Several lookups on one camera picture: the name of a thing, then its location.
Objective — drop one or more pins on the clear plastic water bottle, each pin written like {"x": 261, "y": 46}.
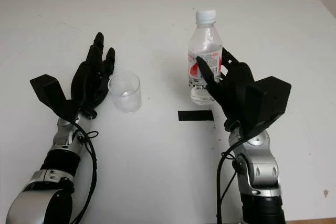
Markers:
{"x": 206, "y": 40}

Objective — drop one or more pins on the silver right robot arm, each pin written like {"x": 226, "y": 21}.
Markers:
{"x": 262, "y": 171}

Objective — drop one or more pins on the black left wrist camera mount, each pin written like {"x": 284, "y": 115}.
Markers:
{"x": 51, "y": 93}

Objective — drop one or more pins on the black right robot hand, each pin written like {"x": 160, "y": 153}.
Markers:
{"x": 235, "y": 93}

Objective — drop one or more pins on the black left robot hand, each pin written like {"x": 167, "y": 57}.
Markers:
{"x": 88, "y": 85}

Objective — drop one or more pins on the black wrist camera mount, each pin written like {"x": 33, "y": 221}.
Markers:
{"x": 270, "y": 100}
{"x": 51, "y": 93}

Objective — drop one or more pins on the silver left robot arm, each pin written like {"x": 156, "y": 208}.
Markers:
{"x": 39, "y": 190}

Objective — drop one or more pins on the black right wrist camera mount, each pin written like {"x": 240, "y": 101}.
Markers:
{"x": 270, "y": 100}

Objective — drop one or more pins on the black tape strip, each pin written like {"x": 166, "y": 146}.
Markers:
{"x": 195, "y": 116}

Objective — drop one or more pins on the clear glass cup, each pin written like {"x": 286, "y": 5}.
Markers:
{"x": 126, "y": 93}

